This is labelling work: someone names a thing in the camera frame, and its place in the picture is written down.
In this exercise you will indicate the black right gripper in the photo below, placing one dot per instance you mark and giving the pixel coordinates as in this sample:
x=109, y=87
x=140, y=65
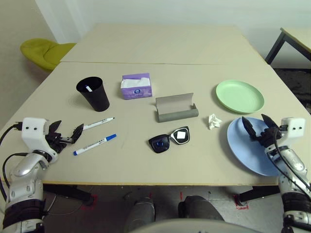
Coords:
x=268, y=137

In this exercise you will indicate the grey robot torso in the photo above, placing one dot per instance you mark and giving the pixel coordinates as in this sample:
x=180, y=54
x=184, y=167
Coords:
x=194, y=228

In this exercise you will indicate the black sunglasses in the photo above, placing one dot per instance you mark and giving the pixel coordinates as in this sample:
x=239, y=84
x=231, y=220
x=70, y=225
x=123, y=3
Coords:
x=159, y=145

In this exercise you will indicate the black plastic cup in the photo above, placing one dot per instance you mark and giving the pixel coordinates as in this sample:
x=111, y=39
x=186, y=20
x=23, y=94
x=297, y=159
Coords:
x=98, y=99

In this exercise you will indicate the grey robot right leg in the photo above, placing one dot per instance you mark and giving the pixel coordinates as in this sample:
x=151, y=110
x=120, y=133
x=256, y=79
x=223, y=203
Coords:
x=196, y=208

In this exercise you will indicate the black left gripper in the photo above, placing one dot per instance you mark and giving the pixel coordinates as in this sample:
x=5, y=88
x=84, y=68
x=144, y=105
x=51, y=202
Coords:
x=57, y=142

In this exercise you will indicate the purple tissue box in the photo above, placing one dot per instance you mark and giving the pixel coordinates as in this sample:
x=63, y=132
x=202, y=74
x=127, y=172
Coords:
x=136, y=93

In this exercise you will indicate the white blue pen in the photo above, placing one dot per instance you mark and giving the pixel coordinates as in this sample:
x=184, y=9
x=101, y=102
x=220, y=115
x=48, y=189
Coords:
x=89, y=89

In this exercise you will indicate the blue plate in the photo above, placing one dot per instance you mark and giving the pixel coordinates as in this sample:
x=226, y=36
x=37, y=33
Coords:
x=243, y=145

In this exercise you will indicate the green plate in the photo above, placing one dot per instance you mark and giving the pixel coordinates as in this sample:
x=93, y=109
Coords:
x=238, y=95

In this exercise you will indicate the grey robot leg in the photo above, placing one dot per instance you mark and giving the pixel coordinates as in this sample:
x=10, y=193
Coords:
x=142, y=213
x=196, y=208

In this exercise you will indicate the grey robot left leg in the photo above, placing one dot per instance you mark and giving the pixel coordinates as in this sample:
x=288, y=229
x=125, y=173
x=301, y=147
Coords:
x=142, y=213

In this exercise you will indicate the beige side table black legs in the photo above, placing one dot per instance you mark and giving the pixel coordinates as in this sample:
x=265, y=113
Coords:
x=298, y=38

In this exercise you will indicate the black table foot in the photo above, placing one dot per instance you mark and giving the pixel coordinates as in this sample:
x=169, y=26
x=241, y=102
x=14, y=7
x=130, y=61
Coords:
x=260, y=191
x=73, y=193

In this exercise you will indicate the white tissue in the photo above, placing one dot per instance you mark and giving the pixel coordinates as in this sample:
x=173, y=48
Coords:
x=214, y=121

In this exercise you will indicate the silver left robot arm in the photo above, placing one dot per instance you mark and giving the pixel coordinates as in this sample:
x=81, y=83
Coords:
x=22, y=170

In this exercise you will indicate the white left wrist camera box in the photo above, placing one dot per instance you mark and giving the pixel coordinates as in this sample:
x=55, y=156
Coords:
x=31, y=136

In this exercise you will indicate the yellow-green chair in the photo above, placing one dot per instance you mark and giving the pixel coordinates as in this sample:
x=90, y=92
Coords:
x=41, y=53

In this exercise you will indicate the white marker blue cap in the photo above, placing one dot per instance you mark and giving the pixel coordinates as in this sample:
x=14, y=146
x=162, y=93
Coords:
x=94, y=144

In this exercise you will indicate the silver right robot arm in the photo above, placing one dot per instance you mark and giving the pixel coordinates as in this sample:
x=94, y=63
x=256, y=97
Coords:
x=291, y=165

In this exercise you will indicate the white marker black cap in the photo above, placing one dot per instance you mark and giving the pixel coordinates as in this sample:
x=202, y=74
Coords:
x=97, y=123

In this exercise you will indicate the grey glasses case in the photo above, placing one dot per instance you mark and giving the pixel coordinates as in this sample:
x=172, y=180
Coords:
x=175, y=115

